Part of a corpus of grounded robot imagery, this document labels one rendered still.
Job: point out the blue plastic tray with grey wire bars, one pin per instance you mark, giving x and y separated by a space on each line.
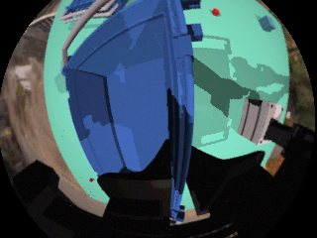
77 4

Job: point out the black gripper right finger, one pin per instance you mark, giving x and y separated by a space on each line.
208 175

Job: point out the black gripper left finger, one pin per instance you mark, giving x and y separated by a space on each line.
152 183

